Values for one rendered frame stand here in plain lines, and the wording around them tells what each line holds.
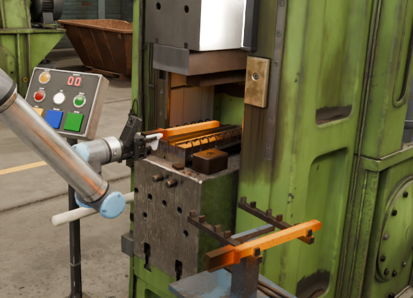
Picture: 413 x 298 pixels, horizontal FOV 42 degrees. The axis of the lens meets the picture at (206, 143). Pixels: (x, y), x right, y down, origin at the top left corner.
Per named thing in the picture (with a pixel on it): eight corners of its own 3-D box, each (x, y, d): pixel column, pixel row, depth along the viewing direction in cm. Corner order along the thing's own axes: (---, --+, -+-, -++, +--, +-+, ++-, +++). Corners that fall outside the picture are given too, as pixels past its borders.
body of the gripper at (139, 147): (135, 152, 200) (109, 159, 192) (135, 130, 198) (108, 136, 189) (148, 158, 195) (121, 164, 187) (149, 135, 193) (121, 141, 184)
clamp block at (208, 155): (207, 176, 197) (208, 159, 195) (191, 169, 203) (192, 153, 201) (228, 169, 206) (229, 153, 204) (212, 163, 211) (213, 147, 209)
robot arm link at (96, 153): (66, 169, 181) (64, 142, 178) (96, 162, 189) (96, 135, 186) (81, 177, 174) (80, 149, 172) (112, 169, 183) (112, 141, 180)
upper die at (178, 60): (188, 75, 195) (189, 49, 192) (152, 67, 208) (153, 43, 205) (259, 67, 224) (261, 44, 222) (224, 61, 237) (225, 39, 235)
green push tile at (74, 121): (78, 131, 223) (83, 114, 224) (63, 128, 225) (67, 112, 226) (80, 132, 224) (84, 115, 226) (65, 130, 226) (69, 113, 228)
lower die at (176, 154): (184, 167, 205) (185, 146, 203) (150, 154, 218) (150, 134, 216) (253, 147, 235) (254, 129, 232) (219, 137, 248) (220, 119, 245)
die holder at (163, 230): (195, 290, 204) (200, 181, 191) (132, 254, 229) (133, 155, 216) (281, 245, 244) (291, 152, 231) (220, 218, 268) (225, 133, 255)
